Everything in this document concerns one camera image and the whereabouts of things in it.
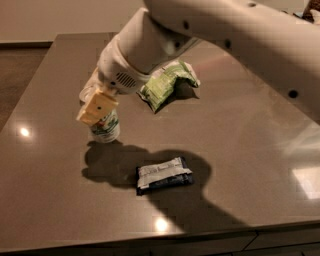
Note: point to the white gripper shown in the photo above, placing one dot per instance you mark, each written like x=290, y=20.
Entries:
x=115, y=75

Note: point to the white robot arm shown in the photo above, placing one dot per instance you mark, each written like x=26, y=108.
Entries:
x=278, y=48

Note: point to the green crumpled chip bag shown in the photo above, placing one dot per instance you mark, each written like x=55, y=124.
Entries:
x=165, y=80

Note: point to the blue rxbar wrapper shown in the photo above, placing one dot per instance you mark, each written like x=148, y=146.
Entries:
x=167, y=174

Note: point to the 7up soda can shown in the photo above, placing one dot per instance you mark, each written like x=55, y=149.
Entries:
x=107, y=129

